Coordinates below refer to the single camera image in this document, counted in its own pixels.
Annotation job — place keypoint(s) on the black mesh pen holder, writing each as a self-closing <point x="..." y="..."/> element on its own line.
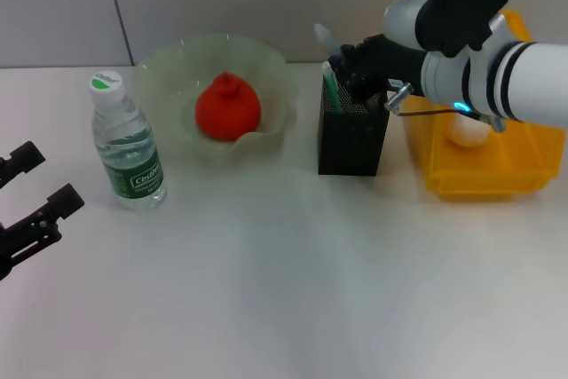
<point x="350" y="144"/>

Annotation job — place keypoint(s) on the clear green-label water bottle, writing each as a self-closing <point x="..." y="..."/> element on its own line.
<point x="128" y="152"/>

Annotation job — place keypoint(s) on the white paper ball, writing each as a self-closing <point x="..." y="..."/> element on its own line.
<point x="466" y="132"/>

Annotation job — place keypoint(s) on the red tomato-shaped plush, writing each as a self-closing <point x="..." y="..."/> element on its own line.
<point x="228" y="108"/>

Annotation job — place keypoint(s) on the grey marker pen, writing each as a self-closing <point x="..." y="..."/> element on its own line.
<point x="326" y="39"/>

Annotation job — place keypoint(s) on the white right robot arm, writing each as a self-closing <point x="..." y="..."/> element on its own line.
<point x="510" y="81"/>

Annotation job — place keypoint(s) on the yellow plastic bin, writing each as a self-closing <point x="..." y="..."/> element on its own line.
<point x="488" y="166"/>

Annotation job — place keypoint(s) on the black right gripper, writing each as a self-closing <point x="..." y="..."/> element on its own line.
<point x="390" y="64"/>

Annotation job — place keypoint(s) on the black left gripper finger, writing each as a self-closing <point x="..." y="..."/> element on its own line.
<point x="22" y="160"/>
<point x="57" y="206"/>

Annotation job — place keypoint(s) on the pale green glass fruit bowl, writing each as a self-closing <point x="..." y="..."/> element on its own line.
<point x="168" y="73"/>

